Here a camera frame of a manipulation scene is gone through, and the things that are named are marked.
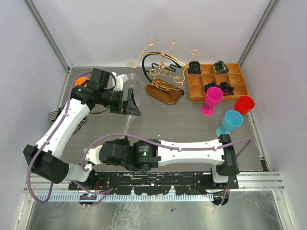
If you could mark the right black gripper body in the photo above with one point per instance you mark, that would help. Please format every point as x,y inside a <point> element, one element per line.
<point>122,142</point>

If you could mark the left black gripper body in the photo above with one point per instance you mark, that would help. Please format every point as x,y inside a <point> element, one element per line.
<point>114,99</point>

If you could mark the orange wine glass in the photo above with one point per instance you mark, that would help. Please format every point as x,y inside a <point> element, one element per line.
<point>81,81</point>

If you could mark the clear wine glass front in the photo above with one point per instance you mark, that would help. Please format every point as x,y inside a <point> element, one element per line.
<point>132,74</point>

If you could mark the clear wine glass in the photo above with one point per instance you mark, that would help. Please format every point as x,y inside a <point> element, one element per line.
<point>129,121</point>
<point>132,74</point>

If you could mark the gold wire wine glass rack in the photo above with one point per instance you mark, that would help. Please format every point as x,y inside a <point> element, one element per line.
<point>165,78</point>

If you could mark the striped black white cloth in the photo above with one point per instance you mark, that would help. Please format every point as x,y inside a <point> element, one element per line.
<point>52,117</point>

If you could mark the wooden compartment tray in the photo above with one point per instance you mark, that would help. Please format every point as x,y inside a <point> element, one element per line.
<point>196,83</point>

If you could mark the pink wine glass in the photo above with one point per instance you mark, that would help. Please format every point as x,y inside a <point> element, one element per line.
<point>212,98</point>

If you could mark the blue wine glass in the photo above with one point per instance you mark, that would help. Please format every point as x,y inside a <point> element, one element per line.
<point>231,121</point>

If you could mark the red wine glass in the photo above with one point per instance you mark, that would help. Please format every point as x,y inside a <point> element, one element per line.
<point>244,104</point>

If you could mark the clear wine glass back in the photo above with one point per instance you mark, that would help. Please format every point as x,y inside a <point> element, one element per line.
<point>129,121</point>

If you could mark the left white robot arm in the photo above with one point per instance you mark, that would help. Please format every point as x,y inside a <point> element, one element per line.
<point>103,88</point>

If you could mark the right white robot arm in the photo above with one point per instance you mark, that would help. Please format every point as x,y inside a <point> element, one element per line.
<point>145,155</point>

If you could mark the dark fabric roll left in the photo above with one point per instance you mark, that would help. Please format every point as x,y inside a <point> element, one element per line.
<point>194,67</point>

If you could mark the dark fabric roll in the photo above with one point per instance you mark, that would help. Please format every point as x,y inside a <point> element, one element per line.
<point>194,67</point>
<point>226,88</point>
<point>220,67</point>

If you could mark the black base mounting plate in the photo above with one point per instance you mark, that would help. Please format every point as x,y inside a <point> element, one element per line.
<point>155,183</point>

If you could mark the dark fabric roll back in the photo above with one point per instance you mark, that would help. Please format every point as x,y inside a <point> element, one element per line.
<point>220,67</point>

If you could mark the dark fabric roll right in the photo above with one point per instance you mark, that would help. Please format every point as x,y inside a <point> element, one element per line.
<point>226,88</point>

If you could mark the white slotted cable duct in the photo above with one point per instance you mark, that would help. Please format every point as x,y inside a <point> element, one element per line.
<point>84,197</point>

